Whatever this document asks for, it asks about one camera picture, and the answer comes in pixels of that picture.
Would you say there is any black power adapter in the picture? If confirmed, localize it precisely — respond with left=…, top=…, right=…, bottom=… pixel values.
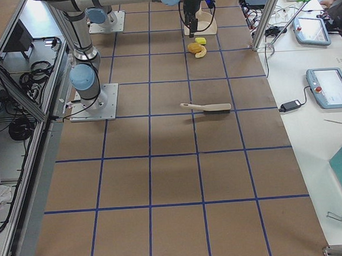
left=279, top=100, right=302, bottom=112

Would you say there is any aluminium frame post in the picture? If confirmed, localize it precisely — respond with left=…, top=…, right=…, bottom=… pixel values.
left=251, top=0, right=278, bottom=52

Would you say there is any blue teach pendant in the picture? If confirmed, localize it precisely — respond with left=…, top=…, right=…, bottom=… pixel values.
left=306, top=68, right=342, bottom=109
left=292, top=17, right=331, bottom=46

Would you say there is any green handled reacher tool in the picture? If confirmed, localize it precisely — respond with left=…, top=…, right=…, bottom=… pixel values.
left=265, top=0, right=311, bottom=55

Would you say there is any beige hand brush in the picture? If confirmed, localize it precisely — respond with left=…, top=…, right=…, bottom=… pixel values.
left=179, top=103, right=231, bottom=115

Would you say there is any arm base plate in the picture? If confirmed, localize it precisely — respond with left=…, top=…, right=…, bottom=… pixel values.
left=89, top=11, right=125, bottom=35
left=69, top=83, right=119, bottom=122

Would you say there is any near blue teach pendant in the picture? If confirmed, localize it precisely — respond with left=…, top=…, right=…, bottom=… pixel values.
left=306, top=68, right=342, bottom=109

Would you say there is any metal wire clip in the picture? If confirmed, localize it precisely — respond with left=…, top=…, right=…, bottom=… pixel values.
left=327, top=211, right=342, bottom=222

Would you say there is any brown potato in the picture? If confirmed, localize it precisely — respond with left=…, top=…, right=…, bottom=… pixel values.
left=187, top=42, right=202, bottom=54

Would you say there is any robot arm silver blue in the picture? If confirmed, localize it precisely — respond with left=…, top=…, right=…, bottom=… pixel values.
left=36, top=0, right=203, bottom=62
left=85, top=6, right=118, bottom=27

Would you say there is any beige plastic dustpan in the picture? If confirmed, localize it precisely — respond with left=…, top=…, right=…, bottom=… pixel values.
left=183, top=6, right=217, bottom=36

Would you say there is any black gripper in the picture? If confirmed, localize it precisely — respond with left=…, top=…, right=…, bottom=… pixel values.
left=183, top=0, right=201, bottom=38

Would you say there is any black monitor on floor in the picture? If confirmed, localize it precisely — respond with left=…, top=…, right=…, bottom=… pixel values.
left=1, top=19, right=34, bottom=60

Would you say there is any far blue teach pendant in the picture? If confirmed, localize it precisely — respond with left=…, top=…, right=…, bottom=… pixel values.
left=292, top=17, right=331, bottom=46

